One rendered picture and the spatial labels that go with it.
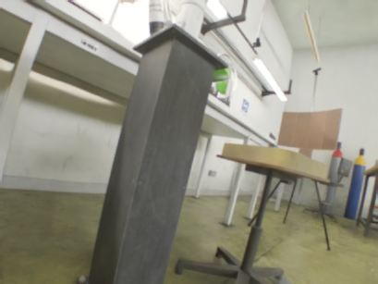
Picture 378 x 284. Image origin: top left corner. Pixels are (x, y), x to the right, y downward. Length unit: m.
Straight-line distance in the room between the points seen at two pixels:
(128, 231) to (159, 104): 0.34
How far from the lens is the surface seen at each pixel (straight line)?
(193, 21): 0.74
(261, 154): 0.74
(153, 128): 0.53
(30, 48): 0.81
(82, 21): 0.82
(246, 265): 0.98
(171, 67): 0.57
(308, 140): 1.15
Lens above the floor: 0.53
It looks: 3 degrees up
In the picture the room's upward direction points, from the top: 14 degrees clockwise
